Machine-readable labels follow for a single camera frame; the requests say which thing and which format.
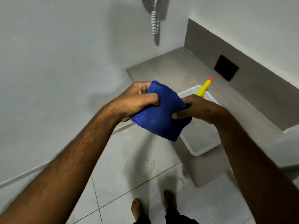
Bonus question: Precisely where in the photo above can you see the person's left hand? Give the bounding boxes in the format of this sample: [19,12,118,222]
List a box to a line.
[109,81,160,123]

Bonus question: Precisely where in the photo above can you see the person's right hand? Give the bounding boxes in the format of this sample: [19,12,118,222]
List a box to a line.
[172,94,225,125]

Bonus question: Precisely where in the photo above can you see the blue microfibre cloth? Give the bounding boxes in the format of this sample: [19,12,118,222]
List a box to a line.
[131,80,192,142]

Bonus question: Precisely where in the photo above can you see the person's left forearm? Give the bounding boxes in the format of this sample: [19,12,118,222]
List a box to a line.
[0,102,122,224]

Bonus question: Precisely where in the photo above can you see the person's right forearm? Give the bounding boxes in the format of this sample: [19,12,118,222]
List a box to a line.
[210,106,299,224]

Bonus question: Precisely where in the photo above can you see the white plastic bin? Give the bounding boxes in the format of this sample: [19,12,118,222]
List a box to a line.
[177,85,222,157]

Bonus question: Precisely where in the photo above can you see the yellow spray bottle orange tip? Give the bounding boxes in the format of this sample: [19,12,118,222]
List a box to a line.
[196,77,213,98]

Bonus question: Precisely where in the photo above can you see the black flush plate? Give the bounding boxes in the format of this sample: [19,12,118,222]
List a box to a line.
[214,55,239,81]

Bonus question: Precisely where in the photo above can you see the person's right foot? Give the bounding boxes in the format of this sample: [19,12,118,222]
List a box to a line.
[163,189,176,212]

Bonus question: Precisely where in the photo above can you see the person's foot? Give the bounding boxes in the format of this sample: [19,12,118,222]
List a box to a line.
[131,198,142,222]
[163,189,176,212]

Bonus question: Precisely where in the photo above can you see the black trousers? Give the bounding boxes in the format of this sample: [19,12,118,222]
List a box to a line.
[133,207,199,224]

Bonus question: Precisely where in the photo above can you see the person's left foot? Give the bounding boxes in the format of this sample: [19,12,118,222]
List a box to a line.
[131,198,142,222]

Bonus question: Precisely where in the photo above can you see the white toilet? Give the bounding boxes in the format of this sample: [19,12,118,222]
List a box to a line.
[266,124,299,171]

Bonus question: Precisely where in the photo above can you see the white coiled sprayer hose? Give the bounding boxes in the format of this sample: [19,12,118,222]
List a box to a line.
[151,0,160,35]

